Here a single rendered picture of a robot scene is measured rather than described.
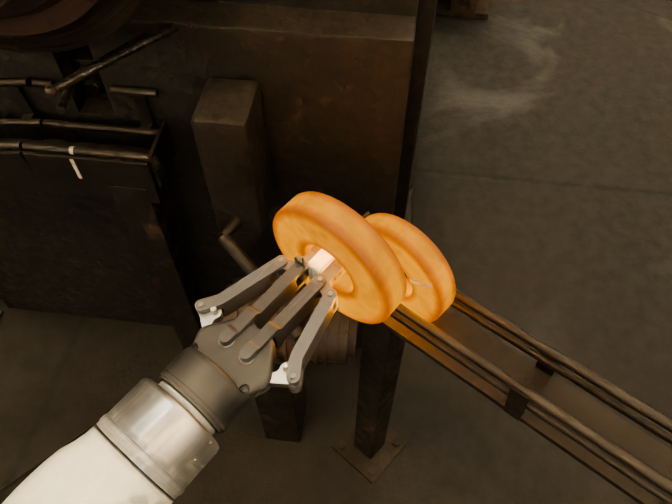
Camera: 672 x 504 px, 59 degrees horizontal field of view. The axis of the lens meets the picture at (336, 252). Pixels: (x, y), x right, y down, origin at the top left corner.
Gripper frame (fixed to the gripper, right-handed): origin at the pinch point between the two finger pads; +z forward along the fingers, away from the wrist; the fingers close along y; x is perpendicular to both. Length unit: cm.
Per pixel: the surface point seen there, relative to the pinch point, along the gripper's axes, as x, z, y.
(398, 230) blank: -6.9, 10.2, 0.8
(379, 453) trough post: -84, 6, 3
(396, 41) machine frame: 0.8, 29.6, -13.9
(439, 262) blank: -8.8, 10.5, 6.5
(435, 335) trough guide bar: -16.1, 5.9, 9.9
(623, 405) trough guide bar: -15.9, 11.5, 31.0
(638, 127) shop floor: -93, 145, 6
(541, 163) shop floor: -91, 110, -11
